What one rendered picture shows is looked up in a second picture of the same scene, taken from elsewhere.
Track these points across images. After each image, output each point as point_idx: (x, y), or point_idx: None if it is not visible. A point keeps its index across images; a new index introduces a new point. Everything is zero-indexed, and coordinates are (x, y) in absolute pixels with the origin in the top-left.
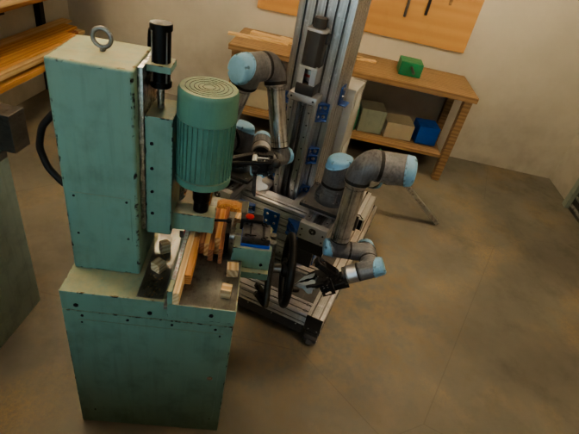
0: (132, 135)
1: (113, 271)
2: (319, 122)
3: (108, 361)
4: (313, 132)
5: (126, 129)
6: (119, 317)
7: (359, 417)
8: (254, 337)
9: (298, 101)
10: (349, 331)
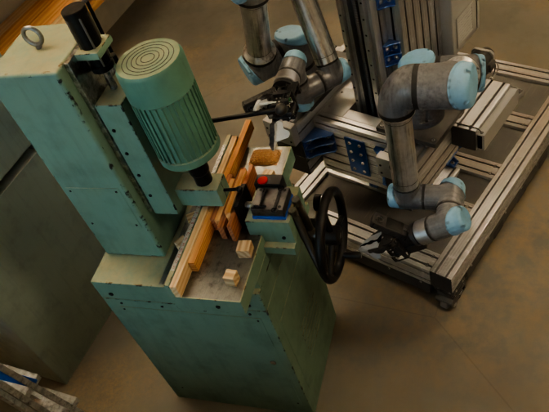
0: (87, 130)
1: (140, 256)
2: (387, 7)
3: (167, 343)
4: (382, 22)
5: (79, 126)
6: (153, 303)
7: (506, 408)
8: (372, 301)
9: None
10: (513, 287)
